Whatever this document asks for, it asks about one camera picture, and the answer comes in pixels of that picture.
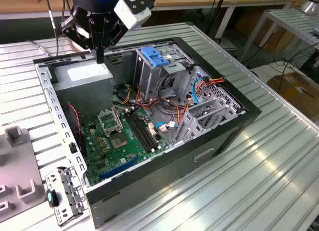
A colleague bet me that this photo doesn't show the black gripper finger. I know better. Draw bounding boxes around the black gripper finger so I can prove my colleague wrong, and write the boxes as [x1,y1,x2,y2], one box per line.
[61,16,100,64]
[99,18,128,64]

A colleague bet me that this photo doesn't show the blue data wire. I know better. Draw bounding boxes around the blue data wire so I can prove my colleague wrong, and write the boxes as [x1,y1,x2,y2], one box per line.
[191,75,209,106]

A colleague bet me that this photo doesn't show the orange red power wire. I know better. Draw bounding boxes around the orange red power wire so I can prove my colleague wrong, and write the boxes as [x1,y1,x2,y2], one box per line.
[203,75,225,86]

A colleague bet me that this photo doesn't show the metal disk bay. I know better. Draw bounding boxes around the metal disk bay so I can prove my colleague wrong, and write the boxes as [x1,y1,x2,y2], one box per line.
[171,91,247,146]

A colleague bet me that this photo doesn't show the blue drive cage latch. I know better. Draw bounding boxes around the blue drive cage latch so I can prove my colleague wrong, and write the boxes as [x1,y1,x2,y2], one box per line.
[141,46,170,68]

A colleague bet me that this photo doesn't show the metal optical drive cage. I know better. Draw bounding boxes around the metal optical drive cage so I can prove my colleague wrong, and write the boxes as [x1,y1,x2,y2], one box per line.
[134,42,195,99]

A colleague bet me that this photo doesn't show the wooden desk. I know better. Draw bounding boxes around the wooden desk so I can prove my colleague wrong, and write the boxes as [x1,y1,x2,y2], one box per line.
[0,0,296,19]

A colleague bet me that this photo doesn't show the grey power supply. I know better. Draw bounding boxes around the grey power supply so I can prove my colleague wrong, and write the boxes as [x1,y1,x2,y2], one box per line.
[51,58,115,117]

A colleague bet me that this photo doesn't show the metal socket cover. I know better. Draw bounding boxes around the metal socket cover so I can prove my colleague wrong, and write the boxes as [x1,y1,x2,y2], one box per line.
[97,108,124,137]

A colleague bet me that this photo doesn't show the black RAM slot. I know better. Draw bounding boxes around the black RAM slot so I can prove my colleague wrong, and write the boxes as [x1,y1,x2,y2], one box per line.
[127,111,155,152]
[134,109,160,149]
[124,112,153,153]
[131,110,158,150]

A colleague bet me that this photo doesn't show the CPU socket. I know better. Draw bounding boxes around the CPU socket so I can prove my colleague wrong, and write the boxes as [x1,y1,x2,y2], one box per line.
[109,132,132,152]

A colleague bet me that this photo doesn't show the green motherboard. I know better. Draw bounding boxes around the green motherboard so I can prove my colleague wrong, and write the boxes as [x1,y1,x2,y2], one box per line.
[81,107,172,187]

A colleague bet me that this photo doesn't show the blue expansion slot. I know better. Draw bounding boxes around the blue expansion slot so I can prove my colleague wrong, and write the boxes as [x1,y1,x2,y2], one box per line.
[99,156,140,181]

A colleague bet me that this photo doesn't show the grey parts rack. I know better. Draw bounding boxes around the grey parts rack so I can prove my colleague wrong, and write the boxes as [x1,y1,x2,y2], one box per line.
[0,125,47,223]

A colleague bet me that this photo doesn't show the black PC case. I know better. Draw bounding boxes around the black PC case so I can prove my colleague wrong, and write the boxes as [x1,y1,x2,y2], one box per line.
[32,36,262,229]

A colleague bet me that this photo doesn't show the brown cardboard boxes stacked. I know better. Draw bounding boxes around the brown cardboard boxes stacked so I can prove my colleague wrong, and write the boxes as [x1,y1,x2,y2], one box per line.
[235,13,296,56]

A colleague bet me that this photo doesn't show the black latch blue tab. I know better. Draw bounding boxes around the black latch blue tab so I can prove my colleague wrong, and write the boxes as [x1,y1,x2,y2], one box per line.
[46,189,60,208]

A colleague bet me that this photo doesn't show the metal slat side table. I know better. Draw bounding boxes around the metal slat side table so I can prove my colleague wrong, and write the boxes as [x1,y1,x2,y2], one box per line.
[239,6,319,64]

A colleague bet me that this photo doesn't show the brown cardboard box labelled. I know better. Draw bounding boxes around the brown cardboard box labelled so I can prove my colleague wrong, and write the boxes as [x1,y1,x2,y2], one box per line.
[266,72,319,117]

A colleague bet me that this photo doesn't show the black cable metal plug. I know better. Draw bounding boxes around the black cable metal plug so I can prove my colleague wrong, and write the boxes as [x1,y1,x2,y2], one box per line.
[29,0,62,57]

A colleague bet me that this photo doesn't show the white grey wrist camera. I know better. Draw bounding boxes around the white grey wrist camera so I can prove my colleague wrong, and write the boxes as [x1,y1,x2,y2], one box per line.
[114,0,152,31]

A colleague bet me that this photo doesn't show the orange red wire bundle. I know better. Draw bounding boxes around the orange red wire bundle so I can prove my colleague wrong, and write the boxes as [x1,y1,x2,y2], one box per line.
[112,82,197,128]

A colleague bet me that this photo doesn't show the red black fan wire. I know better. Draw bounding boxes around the red black fan wire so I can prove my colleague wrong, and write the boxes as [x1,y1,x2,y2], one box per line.
[67,103,84,146]

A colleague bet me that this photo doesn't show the metal slot cover bracket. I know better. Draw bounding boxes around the metal slot cover bracket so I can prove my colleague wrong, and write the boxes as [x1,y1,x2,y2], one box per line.
[44,166,89,227]

